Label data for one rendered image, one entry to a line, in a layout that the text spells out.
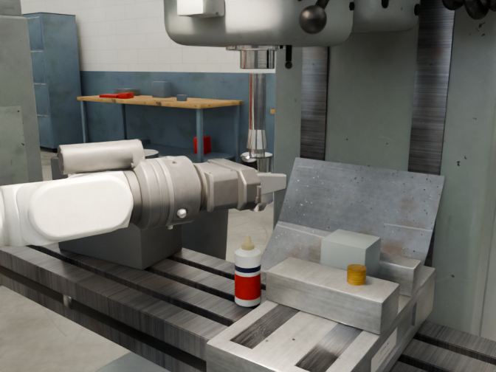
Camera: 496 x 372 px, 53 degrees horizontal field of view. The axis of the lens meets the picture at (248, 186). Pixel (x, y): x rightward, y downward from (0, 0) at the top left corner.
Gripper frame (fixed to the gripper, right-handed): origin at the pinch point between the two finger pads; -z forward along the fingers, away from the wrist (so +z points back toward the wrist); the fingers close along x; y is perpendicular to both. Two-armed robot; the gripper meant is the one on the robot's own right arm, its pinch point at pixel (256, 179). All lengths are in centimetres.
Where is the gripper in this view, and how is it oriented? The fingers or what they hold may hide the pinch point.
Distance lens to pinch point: 71.0
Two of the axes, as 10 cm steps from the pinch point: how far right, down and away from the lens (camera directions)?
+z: -8.5, 1.2, -5.1
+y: 0.0, 9.7, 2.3
